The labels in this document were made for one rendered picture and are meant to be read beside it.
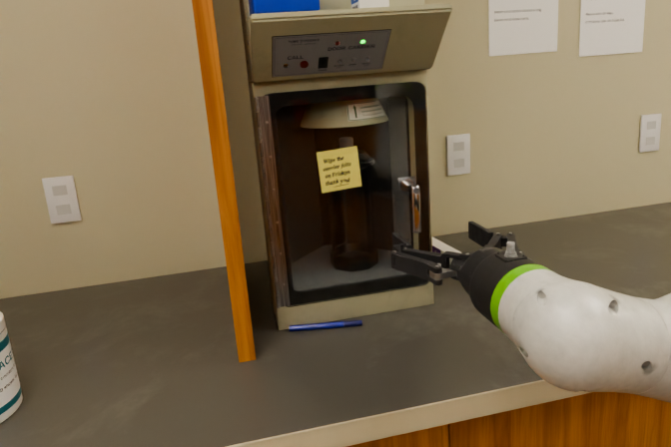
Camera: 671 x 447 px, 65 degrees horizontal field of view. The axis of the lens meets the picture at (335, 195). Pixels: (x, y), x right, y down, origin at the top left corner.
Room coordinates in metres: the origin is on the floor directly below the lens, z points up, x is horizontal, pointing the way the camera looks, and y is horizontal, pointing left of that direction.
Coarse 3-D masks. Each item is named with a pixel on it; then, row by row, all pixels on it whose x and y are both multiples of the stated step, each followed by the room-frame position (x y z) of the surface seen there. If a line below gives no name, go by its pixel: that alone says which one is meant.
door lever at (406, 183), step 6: (408, 180) 0.96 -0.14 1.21; (402, 186) 0.96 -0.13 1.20; (408, 186) 0.94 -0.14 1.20; (414, 186) 0.92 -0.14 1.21; (414, 192) 0.91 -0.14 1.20; (414, 198) 0.91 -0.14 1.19; (414, 204) 0.91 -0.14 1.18; (414, 210) 0.91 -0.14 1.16; (414, 216) 0.91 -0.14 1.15; (414, 222) 0.91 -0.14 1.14; (420, 222) 0.92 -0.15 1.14; (414, 228) 0.91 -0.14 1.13; (420, 228) 0.92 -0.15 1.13
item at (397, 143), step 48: (288, 96) 0.92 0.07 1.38; (336, 96) 0.94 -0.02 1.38; (384, 96) 0.96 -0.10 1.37; (288, 144) 0.92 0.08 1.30; (336, 144) 0.94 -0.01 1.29; (384, 144) 0.95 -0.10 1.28; (288, 192) 0.92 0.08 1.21; (336, 192) 0.94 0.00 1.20; (384, 192) 0.95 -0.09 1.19; (288, 240) 0.92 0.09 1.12; (336, 240) 0.93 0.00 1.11; (384, 240) 0.95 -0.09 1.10; (336, 288) 0.93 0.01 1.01; (384, 288) 0.95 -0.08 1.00
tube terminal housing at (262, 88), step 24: (240, 0) 1.00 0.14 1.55; (336, 0) 0.95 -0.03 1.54; (408, 0) 0.98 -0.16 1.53; (408, 72) 0.98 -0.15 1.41; (264, 192) 0.92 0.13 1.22; (264, 216) 0.99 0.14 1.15; (408, 288) 0.97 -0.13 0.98; (432, 288) 0.98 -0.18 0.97; (288, 312) 0.93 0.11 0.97; (312, 312) 0.93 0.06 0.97; (336, 312) 0.94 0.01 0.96; (360, 312) 0.95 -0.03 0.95
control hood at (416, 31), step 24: (264, 24) 0.82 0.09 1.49; (288, 24) 0.83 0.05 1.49; (312, 24) 0.84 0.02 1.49; (336, 24) 0.85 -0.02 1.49; (360, 24) 0.86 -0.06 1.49; (384, 24) 0.87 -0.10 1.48; (408, 24) 0.88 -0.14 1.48; (432, 24) 0.89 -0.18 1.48; (264, 48) 0.85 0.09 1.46; (408, 48) 0.91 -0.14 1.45; (432, 48) 0.92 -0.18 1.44; (264, 72) 0.88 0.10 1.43; (336, 72) 0.92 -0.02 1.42; (360, 72) 0.93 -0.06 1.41; (384, 72) 0.95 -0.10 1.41
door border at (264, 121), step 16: (272, 144) 0.91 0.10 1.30; (272, 160) 0.91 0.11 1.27; (272, 176) 0.91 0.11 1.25; (272, 192) 0.91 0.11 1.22; (272, 208) 0.91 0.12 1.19; (272, 224) 0.91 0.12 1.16; (272, 240) 0.91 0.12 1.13; (272, 256) 0.91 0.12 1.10; (288, 288) 0.91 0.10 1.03; (288, 304) 0.91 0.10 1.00
